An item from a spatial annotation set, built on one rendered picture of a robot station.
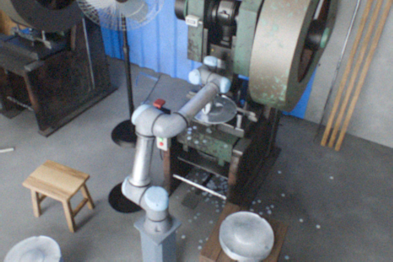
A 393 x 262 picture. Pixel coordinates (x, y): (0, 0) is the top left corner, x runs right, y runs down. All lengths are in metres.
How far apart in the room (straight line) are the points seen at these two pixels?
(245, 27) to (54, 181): 1.51
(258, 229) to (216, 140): 0.57
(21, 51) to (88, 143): 0.92
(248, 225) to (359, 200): 1.15
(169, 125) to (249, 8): 0.71
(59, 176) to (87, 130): 0.93
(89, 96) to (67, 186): 1.42
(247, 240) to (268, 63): 0.96
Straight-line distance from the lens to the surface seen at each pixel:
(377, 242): 2.87
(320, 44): 1.97
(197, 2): 2.04
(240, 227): 2.15
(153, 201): 1.88
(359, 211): 2.99
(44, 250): 2.30
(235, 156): 2.20
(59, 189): 2.50
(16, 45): 3.40
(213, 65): 2.02
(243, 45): 2.00
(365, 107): 3.47
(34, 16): 2.81
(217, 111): 2.23
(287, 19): 1.61
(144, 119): 1.74
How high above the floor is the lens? 2.11
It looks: 37 degrees down
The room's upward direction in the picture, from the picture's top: 2 degrees clockwise
